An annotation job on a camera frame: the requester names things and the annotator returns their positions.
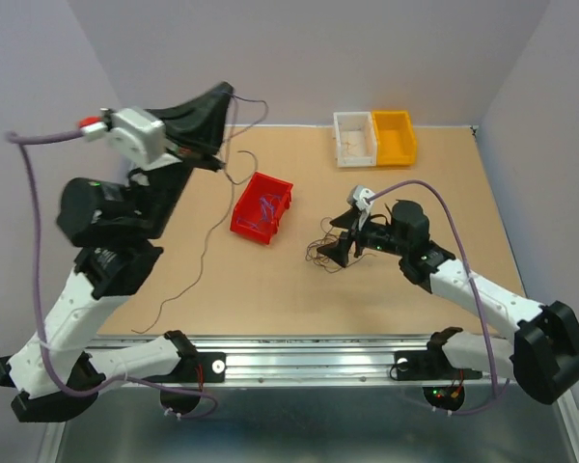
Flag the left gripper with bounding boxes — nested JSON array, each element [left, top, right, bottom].
[[131, 81, 236, 238]]

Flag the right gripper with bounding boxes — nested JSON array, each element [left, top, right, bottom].
[[315, 207, 408, 268]]

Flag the purple and yellow wires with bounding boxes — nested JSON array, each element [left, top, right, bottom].
[[304, 217, 353, 272]]

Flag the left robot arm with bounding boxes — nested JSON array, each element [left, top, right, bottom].
[[0, 82, 234, 423]]

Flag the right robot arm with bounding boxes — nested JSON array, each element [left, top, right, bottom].
[[317, 201, 579, 405]]

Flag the red plastic bin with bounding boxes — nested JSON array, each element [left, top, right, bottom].
[[230, 172, 293, 245]]

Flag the white plastic bin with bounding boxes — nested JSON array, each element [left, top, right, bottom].
[[333, 112, 377, 168]]

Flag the yellow plastic bin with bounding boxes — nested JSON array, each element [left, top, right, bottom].
[[371, 110, 417, 168]]

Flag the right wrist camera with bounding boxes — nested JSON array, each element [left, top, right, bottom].
[[347, 185, 375, 231]]

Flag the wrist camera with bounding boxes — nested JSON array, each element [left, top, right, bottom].
[[347, 185, 375, 231], [79, 107, 166, 167]]

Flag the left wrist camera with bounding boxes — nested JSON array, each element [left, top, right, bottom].
[[79, 107, 166, 167]]

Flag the blue wire in red bin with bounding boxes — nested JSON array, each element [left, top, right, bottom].
[[237, 192, 282, 232]]

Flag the yellow wire in white bin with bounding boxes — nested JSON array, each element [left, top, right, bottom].
[[343, 134, 366, 163]]

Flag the aluminium mounting rail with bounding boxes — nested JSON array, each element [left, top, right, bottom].
[[86, 334, 517, 387]]

